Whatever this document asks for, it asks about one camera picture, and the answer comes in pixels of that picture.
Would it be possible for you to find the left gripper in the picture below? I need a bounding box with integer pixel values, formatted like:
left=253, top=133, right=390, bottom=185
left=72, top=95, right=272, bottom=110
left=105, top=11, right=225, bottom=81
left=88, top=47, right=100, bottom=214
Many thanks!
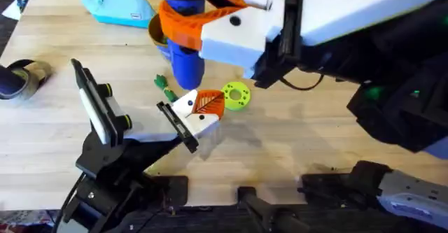
left=76, top=89, right=225, bottom=180

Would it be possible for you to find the blue electric screwdriver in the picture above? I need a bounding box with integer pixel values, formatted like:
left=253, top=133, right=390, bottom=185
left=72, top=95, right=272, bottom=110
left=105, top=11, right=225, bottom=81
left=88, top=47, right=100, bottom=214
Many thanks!
left=161, top=0, right=207, bottom=91

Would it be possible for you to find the green toy vegetable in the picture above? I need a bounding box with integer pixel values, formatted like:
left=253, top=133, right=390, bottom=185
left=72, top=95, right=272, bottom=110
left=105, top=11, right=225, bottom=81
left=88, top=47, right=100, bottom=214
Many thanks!
left=153, top=74, right=179, bottom=104

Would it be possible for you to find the small round bucket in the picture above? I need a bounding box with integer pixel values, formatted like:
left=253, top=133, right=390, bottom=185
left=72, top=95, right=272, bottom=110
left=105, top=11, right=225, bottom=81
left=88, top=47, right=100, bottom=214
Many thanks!
left=147, top=13, right=173, bottom=62

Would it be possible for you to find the green disc with holes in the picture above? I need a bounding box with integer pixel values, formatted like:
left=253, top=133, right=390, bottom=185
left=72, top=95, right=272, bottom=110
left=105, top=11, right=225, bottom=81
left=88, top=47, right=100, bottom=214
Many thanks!
left=220, top=81, right=251, bottom=111

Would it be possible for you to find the black upright left wrist plate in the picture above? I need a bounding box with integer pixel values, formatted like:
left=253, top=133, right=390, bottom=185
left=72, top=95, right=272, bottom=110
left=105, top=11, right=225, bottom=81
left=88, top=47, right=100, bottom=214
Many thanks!
left=71, top=58, right=122, bottom=146

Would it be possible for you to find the light blue zip pouch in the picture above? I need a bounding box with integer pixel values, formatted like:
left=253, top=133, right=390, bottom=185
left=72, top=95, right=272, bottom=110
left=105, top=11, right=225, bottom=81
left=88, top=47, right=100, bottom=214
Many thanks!
left=82, top=0, right=157, bottom=29

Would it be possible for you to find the tan tape roll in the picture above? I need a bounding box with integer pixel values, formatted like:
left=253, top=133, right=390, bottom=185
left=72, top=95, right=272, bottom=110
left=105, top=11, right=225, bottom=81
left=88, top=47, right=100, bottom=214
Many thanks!
left=0, top=59, right=53, bottom=100

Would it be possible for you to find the white paper sheet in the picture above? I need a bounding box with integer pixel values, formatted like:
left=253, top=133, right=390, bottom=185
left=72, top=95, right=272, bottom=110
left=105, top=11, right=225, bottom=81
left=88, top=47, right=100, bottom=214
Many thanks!
left=1, top=0, right=48, bottom=21

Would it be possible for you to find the black cable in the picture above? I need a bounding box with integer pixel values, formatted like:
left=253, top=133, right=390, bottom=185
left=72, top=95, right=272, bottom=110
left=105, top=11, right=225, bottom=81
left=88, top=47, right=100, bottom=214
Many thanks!
left=279, top=73, right=325, bottom=92
left=52, top=173, right=85, bottom=233

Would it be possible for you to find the black rail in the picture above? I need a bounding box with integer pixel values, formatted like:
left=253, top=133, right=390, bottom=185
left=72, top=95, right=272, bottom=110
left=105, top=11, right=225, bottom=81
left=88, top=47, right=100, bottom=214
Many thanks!
left=118, top=186, right=386, bottom=233

